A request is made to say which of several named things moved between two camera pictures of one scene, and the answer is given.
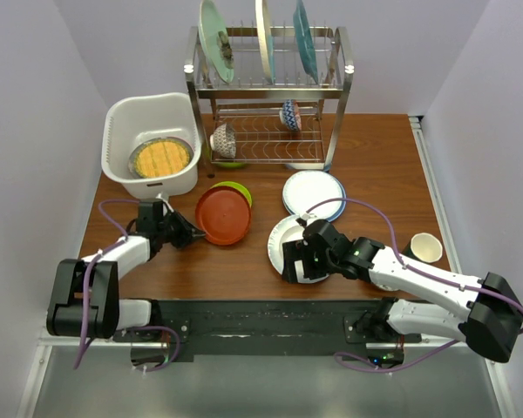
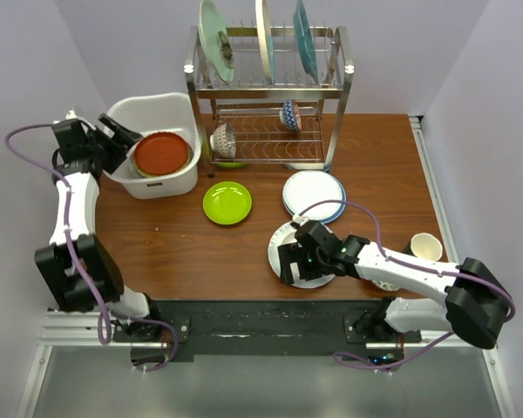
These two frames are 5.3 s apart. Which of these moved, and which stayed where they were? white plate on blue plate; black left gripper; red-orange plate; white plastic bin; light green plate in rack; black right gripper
Moved: black left gripper; red-orange plate
Stayed: light green plate in rack; black right gripper; white plastic bin; white plate on blue plate
